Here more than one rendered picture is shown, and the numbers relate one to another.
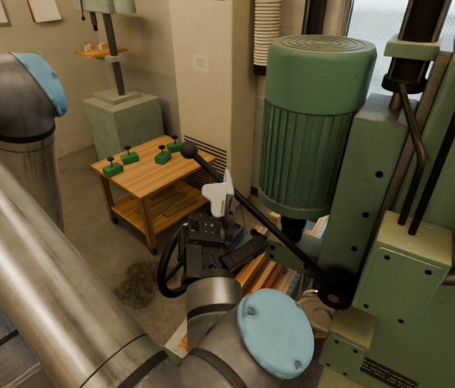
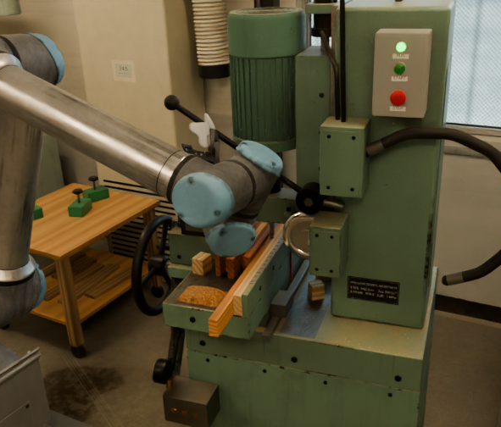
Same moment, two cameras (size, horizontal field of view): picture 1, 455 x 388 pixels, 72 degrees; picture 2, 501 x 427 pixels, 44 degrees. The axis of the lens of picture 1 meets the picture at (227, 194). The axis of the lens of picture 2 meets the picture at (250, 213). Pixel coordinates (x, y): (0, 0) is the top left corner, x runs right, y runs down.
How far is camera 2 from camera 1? 0.88 m
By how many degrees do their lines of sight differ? 15
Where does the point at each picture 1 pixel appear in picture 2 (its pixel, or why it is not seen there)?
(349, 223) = (312, 145)
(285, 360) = (265, 159)
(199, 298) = not seen: hidden behind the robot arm
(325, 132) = (278, 71)
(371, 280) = (325, 161)
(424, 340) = (387, 230)
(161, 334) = not seen: outside the picture
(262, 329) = (251, 149)
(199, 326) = not seen: hidden behind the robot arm
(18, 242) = (105, 116)
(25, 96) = (43, 63)
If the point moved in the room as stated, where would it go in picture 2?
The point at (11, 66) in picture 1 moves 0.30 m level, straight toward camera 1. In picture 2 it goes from (32, 41) to (114, 53)
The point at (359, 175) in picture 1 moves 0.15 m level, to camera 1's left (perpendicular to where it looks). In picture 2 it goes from (309, 100) to (242, 106)
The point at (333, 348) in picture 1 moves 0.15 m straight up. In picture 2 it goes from (316, 245) to (316, 180)
